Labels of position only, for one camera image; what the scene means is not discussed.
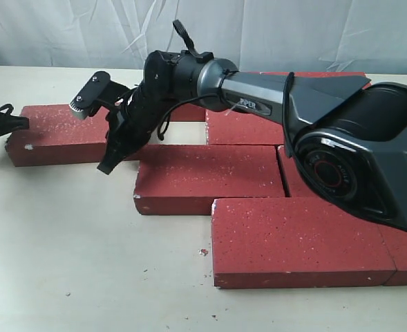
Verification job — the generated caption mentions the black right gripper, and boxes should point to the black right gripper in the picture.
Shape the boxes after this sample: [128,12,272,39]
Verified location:
[97,82,165,174]

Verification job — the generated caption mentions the red brick second row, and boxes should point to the red brick second row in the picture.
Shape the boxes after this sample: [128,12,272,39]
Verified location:
[206,110,284,145]

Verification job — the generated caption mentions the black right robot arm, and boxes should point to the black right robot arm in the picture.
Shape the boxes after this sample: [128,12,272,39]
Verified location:
[98,50,407,232]

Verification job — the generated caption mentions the red brick third row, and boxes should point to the red brick third row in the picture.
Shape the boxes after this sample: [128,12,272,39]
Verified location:
[277,145,315,198]

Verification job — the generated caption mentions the red brick front row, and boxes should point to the red brick front row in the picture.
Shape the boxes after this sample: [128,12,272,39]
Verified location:
[211,197,397,289]

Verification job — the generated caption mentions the white backdrop curtain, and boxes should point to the white backdrop curtain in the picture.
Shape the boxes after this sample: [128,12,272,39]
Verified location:
[0,1,407,74]

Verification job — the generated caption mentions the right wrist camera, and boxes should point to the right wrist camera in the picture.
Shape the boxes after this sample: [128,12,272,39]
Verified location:
[69,71,135,120]

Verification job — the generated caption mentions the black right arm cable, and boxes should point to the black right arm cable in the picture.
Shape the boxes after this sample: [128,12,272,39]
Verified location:
[156,19,407,239]

